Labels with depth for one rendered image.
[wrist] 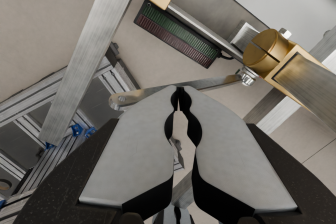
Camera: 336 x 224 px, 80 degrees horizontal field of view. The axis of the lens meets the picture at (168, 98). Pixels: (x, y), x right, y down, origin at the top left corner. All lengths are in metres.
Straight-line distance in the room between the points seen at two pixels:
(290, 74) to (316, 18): 0.34
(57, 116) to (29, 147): 1.10
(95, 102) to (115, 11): 0.86
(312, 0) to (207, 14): 0.25
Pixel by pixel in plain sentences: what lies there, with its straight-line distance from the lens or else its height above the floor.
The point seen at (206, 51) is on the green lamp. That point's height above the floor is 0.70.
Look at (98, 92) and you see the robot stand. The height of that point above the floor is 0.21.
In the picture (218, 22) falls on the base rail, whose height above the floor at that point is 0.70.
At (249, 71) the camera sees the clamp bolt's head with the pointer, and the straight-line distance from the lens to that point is 0.27.
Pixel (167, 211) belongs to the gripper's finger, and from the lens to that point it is 0.41.
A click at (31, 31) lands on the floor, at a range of 1.29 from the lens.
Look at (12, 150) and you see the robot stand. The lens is 1.49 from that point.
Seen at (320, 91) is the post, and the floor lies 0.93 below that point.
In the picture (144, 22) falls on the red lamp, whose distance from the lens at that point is 0.38.
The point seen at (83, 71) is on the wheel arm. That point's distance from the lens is 0.27.
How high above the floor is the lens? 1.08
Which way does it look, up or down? 59 degrees down
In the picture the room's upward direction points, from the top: 176 degrees clockwise
